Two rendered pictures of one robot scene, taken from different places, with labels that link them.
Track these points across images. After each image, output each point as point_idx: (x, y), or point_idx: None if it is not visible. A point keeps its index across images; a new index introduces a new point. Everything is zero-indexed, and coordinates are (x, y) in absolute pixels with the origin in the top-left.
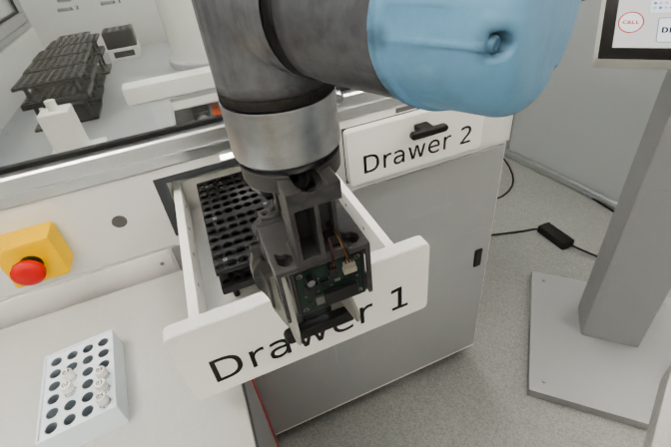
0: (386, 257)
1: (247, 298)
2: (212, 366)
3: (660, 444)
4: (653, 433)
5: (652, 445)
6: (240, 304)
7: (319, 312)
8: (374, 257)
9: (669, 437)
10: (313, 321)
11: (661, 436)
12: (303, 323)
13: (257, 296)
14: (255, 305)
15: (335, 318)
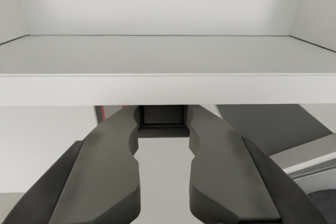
0: (333, 102)
1: (37, 81)
2: None
3: (321, 159)
4: (325, 154)
5: (317, 158)
6: (22, 90)
7: (166, 121)
8: (316, 93)
9: (329, 159)
10: (152, 132)
11: (326, 157)
12: (137, 129)
13: (59, 85)
14: (55, 104)
15: (183, 137)
